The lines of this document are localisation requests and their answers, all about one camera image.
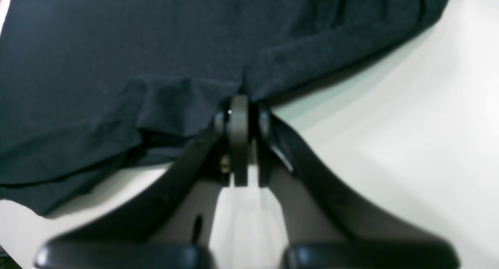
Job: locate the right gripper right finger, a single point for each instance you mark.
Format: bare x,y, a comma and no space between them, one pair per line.
328,224

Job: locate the dark navy long-sleeve shirt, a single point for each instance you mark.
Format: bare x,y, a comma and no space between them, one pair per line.
92,86

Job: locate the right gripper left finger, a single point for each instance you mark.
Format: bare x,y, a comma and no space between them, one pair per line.
166,226

